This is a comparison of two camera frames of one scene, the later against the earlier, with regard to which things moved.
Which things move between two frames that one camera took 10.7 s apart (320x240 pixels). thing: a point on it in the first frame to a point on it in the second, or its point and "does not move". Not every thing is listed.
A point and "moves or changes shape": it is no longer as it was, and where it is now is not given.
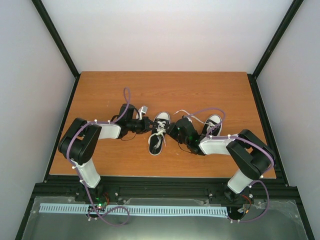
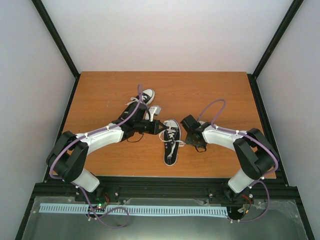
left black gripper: x=146 y=122 does not move
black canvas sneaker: x=212 y=126 moves or changes shape
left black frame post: x=53 y=31 does not move
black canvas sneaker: x=156 y=140 to x=147 y=97
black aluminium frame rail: x=217 y=188 does not move
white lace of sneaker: x=211 y=126 moves or changes shape
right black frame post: x=288 y=17 does not move
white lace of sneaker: x=161 y=130 to x=136 y=100
